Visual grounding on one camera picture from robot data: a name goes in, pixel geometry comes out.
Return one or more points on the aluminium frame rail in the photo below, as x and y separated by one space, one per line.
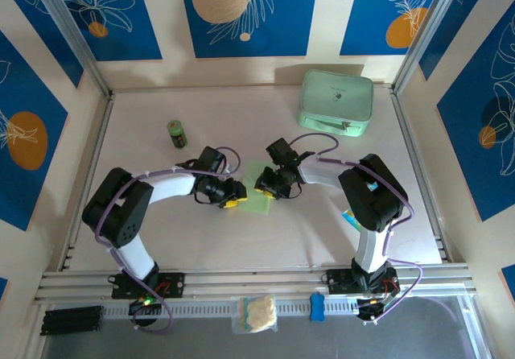
249 280

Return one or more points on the black ribbed block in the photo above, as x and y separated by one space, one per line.
70 320

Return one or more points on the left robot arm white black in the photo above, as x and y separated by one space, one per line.
173 186

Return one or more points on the small green bottle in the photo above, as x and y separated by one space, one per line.
178 133

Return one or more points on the clear bag of crackers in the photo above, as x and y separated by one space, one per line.
259 312

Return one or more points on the mint green zipper pouch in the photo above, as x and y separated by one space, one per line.
336 101

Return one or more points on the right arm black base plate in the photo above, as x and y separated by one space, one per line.
338 280

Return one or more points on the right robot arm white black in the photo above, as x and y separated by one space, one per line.
372 250

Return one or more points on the aluminium frame post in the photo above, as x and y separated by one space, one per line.
426 29
72 25

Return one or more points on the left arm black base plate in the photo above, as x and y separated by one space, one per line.
175 284

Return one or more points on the blue floral wall poster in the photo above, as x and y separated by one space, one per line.
281 33
24 190
362 21
133 33
475 166

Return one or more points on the small blue snack packet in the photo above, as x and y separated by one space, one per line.
350 219

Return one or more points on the light green paper sheet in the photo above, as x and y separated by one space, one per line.
257 204

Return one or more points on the blue plastic clip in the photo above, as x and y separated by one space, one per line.
317 306

